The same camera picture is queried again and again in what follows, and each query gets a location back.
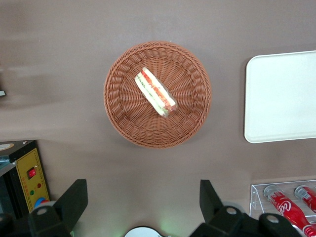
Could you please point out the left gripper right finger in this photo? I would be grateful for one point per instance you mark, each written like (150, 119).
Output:
(212, 205)

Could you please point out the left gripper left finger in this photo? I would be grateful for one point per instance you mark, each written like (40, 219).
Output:
(71, 202)

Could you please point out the triangle sandwich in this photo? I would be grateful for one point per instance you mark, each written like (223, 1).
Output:
(155, 95)

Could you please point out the round brown wicker basket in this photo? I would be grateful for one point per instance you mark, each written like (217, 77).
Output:
(187, 98)

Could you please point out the cream plastic tray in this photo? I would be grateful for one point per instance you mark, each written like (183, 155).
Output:
(281, 98)

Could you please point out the clear acrylic bottle rack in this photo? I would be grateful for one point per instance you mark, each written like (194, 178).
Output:
(256, 197)

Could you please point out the black food warmer yellow panel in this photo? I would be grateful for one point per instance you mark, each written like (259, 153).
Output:
(29, 172)

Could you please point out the red cola bottle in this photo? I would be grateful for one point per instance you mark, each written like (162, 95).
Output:
(288, 209)
(308, 196)

